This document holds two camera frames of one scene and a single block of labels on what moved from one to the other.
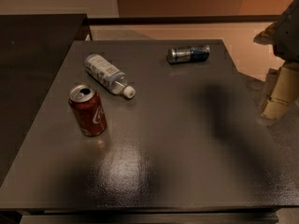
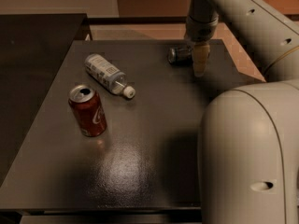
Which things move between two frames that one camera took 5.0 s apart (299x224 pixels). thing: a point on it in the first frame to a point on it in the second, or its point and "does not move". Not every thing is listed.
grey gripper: [288, 36] to [201, 31]
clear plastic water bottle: [108, 76] does not move
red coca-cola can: [89, 110] does not move
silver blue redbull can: [189, 53] does not move
